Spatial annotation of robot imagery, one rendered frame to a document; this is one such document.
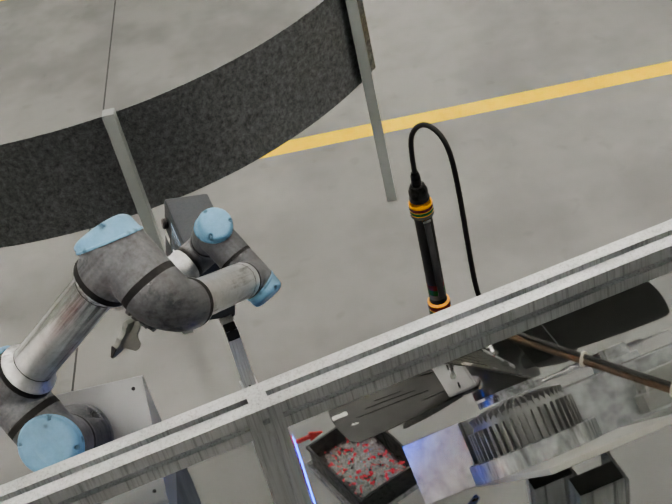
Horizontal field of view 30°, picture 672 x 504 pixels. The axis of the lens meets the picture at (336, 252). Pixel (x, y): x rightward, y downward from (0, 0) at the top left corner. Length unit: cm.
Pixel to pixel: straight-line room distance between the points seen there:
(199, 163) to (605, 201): 154
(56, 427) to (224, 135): 199
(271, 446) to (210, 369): 302
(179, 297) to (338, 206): 280
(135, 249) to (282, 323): 235
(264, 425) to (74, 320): 99
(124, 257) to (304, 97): 228
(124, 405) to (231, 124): 178
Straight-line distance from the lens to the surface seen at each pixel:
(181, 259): 265
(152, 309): 219
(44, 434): 245
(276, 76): 428
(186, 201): 307
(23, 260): 524
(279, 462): 144
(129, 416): 264
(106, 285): 223
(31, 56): 663
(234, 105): 422
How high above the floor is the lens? 302
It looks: 40 degrees down
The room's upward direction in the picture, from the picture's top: 14 degrees counter-clockwise
